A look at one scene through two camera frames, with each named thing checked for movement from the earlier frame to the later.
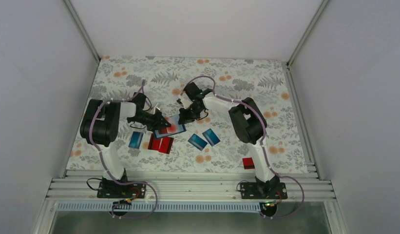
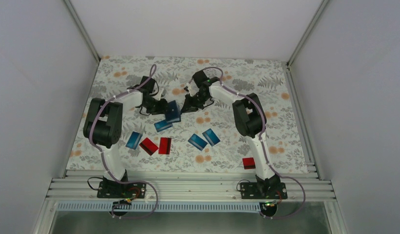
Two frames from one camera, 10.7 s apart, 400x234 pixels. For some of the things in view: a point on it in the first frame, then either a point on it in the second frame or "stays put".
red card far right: [248, 163] stays put
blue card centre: [197, 142] stays put
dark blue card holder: [158, 135] -> [173, 115]
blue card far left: [136, 140] stays put
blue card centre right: [211, 137] stays put
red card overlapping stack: [165, 145] stays put
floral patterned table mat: [210, 144] stays put
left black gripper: [158, 119] -> [161, 109]
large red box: [154, 143] -> [148, 146]
